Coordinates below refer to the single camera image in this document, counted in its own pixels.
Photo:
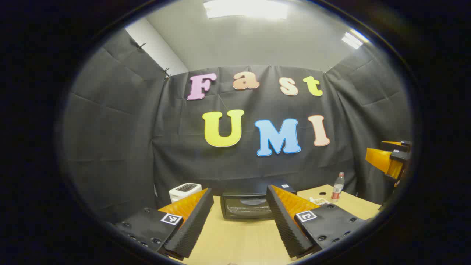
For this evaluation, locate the white toaster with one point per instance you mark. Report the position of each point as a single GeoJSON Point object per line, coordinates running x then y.
{"type": "Point", "coordinates": [184, 189]}

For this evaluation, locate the large ceiling light panel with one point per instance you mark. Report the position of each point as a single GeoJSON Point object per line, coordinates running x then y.
{"type": "Point", "coordinates": [244, 9]}

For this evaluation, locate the black electric oven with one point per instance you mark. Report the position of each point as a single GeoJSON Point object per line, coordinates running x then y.
{"type": "Point", "coordinates": [243, 208]}

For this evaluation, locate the small ceiling light panel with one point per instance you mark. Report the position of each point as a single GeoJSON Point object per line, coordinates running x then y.
{"type": "Point", "coordinates": [352, 40]}

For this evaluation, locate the clear red label bottle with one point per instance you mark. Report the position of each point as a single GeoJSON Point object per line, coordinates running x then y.
{"type": "Point", "coordinates": [336, 191]}

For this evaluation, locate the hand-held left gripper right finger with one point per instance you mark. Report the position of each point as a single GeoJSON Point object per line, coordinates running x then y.
{"type": "Point", "coordinates": [287, 228]}

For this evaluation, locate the black backdrop cloth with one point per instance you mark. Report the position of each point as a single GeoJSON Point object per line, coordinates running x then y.
{"type": "Point", "coordinates": [128, 147]}

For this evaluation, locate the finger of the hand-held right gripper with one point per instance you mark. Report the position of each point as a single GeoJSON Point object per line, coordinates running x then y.
{"type": "Point", "coordinates": [382, 160]}
{"type": "Point", "coordinates": [395, 144]}

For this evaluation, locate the white divided plate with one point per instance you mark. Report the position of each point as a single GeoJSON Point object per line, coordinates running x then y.
{"type": "Point", "coordinates": [320, 201]}

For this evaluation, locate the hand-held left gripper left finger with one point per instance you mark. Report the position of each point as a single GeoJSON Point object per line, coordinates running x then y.
{"type": "Point", "coordinates": [191, 228]}

